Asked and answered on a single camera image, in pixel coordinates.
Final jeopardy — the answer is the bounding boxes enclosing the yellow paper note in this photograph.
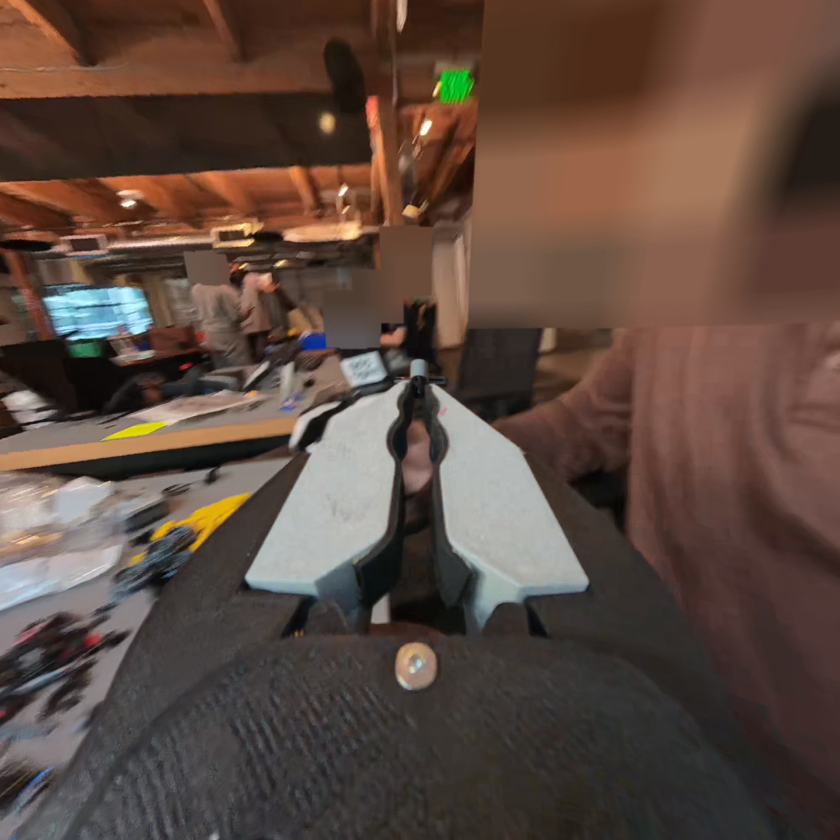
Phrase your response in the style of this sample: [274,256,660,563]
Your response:
[101,421,169,442]

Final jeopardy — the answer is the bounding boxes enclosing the loose white papers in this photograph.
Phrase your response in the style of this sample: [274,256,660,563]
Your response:
[134,390,270,424]

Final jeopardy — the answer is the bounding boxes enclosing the person's right forearm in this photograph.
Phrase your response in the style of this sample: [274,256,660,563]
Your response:
[492,328,657,487]

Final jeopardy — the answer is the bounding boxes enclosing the black disc lamp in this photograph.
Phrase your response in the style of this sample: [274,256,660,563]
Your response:
[323,39,368,114]

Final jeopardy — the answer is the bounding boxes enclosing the bright window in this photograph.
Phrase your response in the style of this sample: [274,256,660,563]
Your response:
[42,285,155,342]

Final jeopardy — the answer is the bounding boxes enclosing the long wood edged table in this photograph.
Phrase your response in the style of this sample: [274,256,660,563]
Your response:
[0,384,349,480]

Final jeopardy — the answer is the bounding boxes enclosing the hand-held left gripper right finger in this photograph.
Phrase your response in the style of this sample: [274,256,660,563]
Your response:
[424,384,591,635]

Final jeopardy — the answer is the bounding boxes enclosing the small clear parts bag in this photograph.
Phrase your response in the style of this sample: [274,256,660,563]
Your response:
[0,472,126,611]

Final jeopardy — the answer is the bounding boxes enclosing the black office chair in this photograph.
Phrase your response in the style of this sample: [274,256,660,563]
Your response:
[455,327,544,406]

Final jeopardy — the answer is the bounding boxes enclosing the pile of small building pieces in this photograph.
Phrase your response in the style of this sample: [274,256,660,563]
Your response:
[0,610,132,815]

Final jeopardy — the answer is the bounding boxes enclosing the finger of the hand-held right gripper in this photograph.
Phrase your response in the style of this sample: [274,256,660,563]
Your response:
[289,398,350,454]

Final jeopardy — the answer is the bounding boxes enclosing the green exit sign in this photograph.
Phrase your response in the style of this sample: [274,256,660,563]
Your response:
[433,69,476,105]

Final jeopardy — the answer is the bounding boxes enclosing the person's right hand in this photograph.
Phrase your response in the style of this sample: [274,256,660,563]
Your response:
[400,422,435,494]

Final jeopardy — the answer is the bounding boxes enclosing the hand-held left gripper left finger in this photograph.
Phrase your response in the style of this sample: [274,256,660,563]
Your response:
[244,381,412,634]

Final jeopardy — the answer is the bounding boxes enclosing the grey desk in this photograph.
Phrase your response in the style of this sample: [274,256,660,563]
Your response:
[0,453,296,840]

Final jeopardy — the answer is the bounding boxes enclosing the yellow grey toy vehicle chassis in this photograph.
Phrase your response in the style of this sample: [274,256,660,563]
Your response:
[115,492,253,592]

